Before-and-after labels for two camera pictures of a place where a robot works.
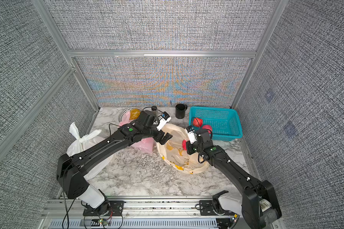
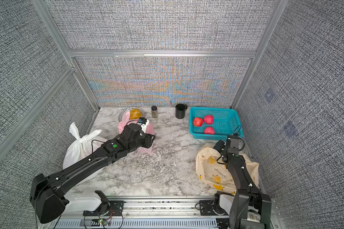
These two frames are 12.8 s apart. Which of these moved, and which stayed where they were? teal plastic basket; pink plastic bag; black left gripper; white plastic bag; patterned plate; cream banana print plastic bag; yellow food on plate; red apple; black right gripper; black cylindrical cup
Moved: black right gripper; cream banana print plastic bag; black left gripper
Stayed: white plastic bag; teal plastic basket; yellow food on plate; patterned plate; red apple; pink plastic bag; black cylindrical cup
